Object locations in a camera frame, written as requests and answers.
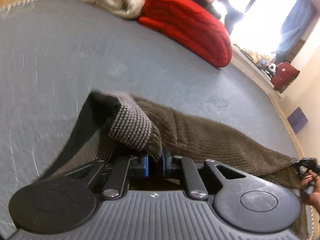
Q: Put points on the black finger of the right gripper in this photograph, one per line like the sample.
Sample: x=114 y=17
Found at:
x=303 y=166

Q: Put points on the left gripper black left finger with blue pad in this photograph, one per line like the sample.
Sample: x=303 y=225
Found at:
x=121 y=172

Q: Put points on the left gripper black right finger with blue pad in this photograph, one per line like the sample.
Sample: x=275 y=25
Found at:
x=185 y=170

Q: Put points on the brown corduroy pants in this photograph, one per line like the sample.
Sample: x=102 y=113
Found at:
x=190 y=136

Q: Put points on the person's right hand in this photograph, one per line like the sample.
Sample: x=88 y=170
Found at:
x=314 y=198

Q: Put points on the purple box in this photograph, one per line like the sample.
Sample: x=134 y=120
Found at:
x=297 y=119

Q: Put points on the dark red bag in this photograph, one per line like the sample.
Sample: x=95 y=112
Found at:
x=285 y=74

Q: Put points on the panda plush toy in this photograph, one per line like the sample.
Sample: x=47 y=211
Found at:
x=272 y=68

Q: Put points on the yellow plush toy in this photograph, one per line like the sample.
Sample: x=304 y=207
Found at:
x=254 y=56

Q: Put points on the grey quilted mattress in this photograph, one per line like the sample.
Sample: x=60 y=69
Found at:
x=54 y=52

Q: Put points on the red folded blanket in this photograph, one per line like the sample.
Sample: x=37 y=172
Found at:
x=189 y=24

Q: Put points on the light blue curtain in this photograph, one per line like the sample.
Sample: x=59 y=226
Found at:
x=294 y=27

